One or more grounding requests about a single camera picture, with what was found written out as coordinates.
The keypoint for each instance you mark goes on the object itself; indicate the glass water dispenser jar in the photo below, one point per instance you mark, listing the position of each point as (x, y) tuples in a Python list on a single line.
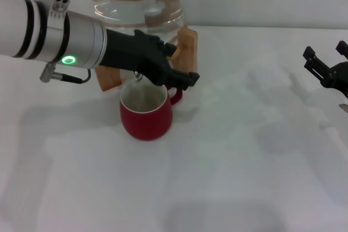
[(152, 1)]

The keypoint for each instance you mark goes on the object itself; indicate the chrome metal faucet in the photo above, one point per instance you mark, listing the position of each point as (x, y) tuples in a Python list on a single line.
[(138, 76)]

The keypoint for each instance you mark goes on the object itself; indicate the red ceramic cup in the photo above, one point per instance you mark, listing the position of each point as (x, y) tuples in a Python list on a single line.
[(146, 126)]

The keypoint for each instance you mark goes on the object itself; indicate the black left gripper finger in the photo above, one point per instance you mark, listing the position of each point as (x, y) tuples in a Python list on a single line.
[(179, 80), (168, 50)]

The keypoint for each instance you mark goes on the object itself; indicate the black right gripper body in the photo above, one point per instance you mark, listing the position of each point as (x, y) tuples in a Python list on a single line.
[(341, 77)]

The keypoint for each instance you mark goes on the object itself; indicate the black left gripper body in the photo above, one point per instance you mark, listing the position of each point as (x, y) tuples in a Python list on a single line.
[(127, 52)]

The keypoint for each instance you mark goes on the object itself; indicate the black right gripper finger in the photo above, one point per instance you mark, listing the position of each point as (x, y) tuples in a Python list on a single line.
[(315, 65), (342, 48)]

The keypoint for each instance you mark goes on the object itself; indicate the wooden dispenser stand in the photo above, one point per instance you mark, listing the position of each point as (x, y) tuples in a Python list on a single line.
[(187, 50)]

